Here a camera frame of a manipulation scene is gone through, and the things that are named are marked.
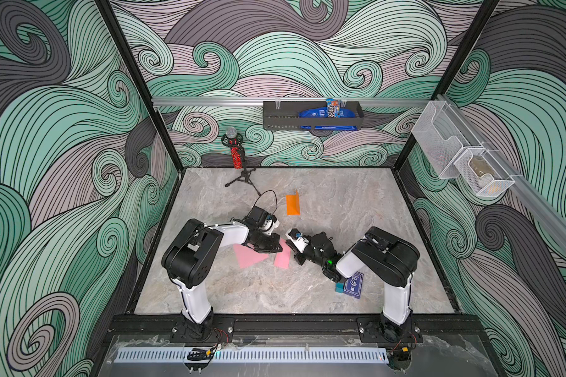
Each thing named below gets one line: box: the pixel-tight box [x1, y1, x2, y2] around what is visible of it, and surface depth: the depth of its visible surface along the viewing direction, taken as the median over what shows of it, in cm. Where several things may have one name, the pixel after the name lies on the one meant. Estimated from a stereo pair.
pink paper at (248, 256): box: [232, 243, 270, 269], surface depth 89 cm
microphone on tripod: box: [220, 126, 262, 197], surface depth 103 cm
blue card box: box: [343, 270, 364, 300], surface depth 81 cm
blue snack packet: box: [298, 98, 358, 131], surface depth 94 cm
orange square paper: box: [286, 190, 301, 216], surface depth 109 cm
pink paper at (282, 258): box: [273, 237, 292, 270], surface depth 90 cm
